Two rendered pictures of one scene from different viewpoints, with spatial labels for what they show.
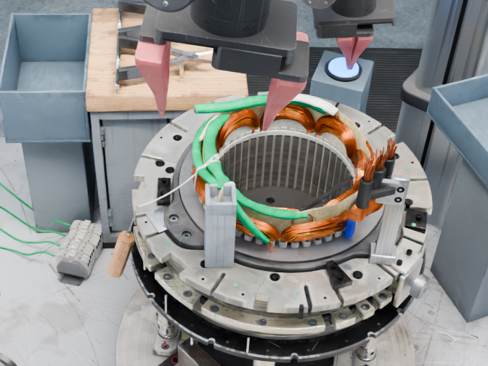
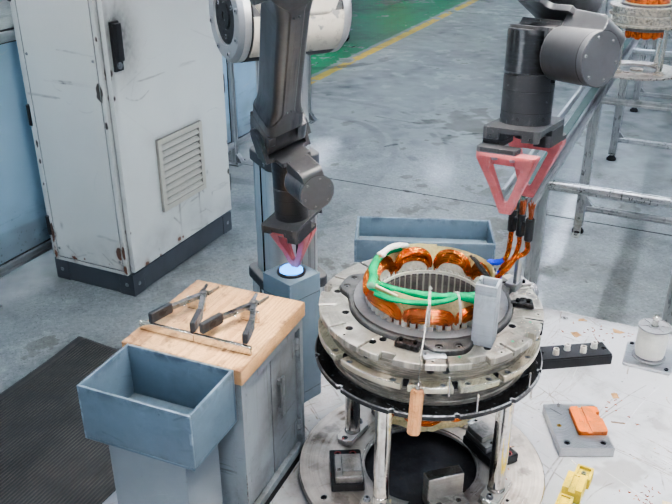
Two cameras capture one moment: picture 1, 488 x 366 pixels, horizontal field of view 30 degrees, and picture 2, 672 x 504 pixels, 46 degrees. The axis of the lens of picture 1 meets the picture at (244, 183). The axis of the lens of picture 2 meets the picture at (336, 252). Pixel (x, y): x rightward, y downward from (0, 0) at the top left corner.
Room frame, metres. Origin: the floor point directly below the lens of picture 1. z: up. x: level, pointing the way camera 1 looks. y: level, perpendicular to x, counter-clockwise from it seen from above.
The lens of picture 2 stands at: (0.32, 0.89, 1.66)
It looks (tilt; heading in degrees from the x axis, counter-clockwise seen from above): 26 degrees down; 299
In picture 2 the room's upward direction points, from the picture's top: straight up
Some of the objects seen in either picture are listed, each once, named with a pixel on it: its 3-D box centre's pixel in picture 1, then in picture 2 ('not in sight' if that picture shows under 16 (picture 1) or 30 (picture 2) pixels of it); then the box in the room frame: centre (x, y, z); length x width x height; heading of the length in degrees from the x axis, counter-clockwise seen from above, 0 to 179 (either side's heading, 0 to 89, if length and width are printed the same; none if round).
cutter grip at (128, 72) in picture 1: (133, 72); (248, 331); (0.88, 0.14, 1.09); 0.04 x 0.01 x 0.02; 112
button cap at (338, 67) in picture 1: (343, 67); (291, 270); (0.97, -0.12, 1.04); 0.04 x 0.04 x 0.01
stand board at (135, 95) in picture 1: (166, 57); (217, 327); (0.95, 0.11, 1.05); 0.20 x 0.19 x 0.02; 96
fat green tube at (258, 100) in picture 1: (261, 104); (381, 264); (0.75, -0.01, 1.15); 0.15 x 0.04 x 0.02; 94
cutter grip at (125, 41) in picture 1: (134, 43); (211, 323); (0.93, 0.15, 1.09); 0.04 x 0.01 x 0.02; 82
